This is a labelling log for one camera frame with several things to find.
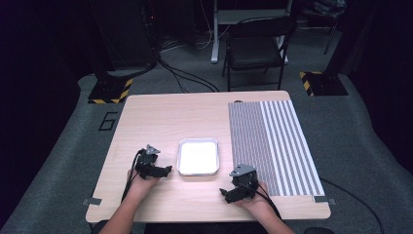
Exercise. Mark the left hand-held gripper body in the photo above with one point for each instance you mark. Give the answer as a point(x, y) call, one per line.
point(146, 162)

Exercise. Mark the black equipment cabinet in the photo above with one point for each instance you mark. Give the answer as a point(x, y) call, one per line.
point(130, 32)

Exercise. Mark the dark table grommet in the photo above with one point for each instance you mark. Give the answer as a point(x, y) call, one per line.
point(238, 101)

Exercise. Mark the black yellow striped stand base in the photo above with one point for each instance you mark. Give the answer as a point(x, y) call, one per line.
point(108, 92)
point(324, 84)

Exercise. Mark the black stand post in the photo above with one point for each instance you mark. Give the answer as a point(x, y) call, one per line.
point(97, 42)
point(344, 39)

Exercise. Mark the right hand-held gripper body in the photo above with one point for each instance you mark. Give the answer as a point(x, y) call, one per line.
point(245, 182)

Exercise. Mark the person's right hand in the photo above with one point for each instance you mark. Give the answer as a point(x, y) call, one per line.
point(259, 204)

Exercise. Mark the black folding chair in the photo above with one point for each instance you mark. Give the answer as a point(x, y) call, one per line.
point(256, 48)

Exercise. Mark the grey striped placemat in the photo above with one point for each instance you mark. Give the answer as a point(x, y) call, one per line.
point(276, 136)

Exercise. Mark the person's left hand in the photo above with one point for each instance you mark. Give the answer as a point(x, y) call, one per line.
point(139, 187)

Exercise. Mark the white desk frame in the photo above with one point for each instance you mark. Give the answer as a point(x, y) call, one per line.
point(215, 39)

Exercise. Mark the white square tray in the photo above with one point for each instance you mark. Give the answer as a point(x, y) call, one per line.
point(198, 157)

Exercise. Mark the grey tape piece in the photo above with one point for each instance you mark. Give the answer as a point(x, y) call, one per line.
point(324, 199)
point(92, 201)

